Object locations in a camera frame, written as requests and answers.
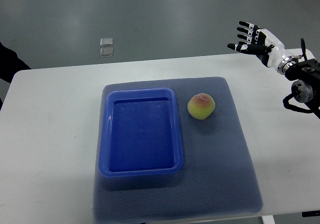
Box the black cable loop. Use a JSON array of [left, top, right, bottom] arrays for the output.
[[296, 37, 309, 62]]

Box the grey blue textured mat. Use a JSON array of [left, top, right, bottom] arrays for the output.
[[93, 77, 263, 224]]

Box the white table leg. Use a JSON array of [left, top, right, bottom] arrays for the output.
[[261, 215, 275, 224]]

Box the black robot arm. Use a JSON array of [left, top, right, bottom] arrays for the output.
[[277, 54, 320, 117]]

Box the upper metal floor plate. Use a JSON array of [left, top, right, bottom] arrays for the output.
[[100, 37, 113, 47]]

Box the green red peach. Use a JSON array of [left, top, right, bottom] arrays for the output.
[[187, 93, 216, 120]]

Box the blue plastic tray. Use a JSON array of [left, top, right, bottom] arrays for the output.
[[97, 88, 184, 178]]

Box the lower metal floor plate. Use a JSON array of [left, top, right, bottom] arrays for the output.
[[100, 47, 114, 57]]

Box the dark object at left edge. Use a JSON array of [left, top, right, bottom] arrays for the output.
[[0, 41, 32, 111]]

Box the metal floor plate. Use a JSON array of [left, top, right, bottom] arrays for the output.
[[100, 47, 114, 57], [100, 37, 113, 47]]

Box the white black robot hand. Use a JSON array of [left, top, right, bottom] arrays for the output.
[[227, 21, 294, 69]]

